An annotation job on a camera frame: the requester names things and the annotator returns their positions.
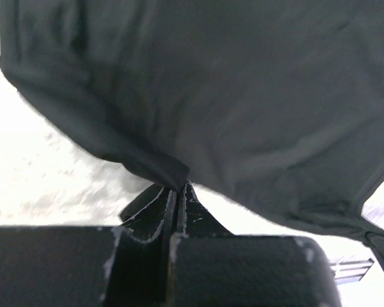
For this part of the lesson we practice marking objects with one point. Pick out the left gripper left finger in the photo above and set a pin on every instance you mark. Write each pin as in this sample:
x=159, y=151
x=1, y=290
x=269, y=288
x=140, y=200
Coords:
x=121, y=265

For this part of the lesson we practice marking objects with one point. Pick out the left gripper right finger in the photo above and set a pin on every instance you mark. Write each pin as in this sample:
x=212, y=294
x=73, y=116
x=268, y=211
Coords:
x=209, y=266

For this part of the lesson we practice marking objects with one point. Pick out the black t shirt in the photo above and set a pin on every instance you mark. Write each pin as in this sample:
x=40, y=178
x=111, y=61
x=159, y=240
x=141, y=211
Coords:
x=278, y=105

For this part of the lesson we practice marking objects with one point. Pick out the aluminium frame rail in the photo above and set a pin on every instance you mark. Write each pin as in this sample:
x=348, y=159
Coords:
x=350, y=272

